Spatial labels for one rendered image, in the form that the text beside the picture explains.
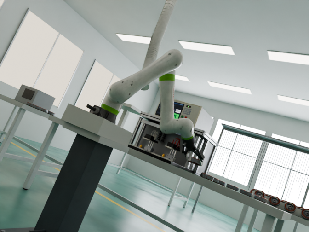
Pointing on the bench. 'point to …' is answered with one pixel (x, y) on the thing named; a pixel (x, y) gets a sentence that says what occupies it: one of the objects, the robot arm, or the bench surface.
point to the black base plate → (159, 158)
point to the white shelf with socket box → (127, 113)
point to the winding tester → (194, 115)
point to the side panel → (208, 152)
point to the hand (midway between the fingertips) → (194, 160)
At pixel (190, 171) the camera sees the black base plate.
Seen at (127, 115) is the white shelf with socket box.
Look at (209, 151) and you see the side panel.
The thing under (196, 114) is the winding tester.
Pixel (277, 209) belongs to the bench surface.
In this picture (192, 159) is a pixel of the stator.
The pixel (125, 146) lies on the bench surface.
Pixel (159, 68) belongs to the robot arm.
